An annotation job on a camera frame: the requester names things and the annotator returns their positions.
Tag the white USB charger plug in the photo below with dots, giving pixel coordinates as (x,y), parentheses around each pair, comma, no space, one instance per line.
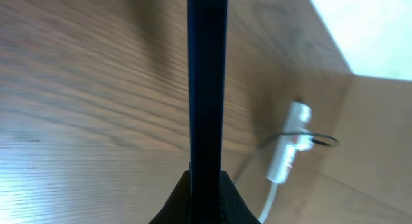
(304,142)

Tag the white power strip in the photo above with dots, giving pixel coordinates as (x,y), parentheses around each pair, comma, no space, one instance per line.
(299,116)

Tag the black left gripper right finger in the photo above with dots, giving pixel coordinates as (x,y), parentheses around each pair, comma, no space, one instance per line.
(234,208)

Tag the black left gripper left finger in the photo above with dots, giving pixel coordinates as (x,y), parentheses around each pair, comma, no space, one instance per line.
(176,208)

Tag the blue Galaxy smartphone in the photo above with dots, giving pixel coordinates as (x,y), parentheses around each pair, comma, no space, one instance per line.
(206,29)

